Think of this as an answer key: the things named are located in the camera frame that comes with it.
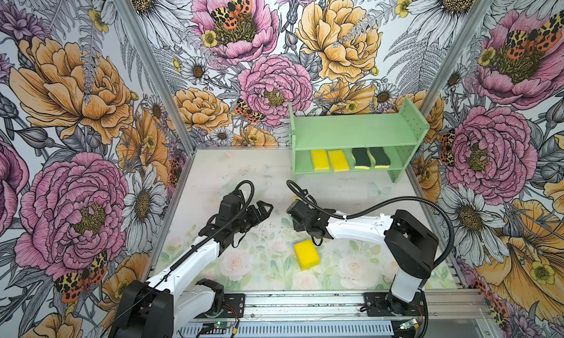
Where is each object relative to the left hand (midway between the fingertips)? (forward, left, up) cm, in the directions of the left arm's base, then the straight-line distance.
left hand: (265, 218), depth 84 cm
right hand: (+1, -15, -6) cm, 16 cm away
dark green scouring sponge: (+25, -50, +4) cm, 56 cm away
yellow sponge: (+25, -31, +4) cm, 40 cm away
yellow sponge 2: (+26, -23, +4) cm, 35 cm away
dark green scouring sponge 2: (+27, -42, +3) cm, 50 cm away
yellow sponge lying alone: (-11, -15, -7) cm, 20 cm away
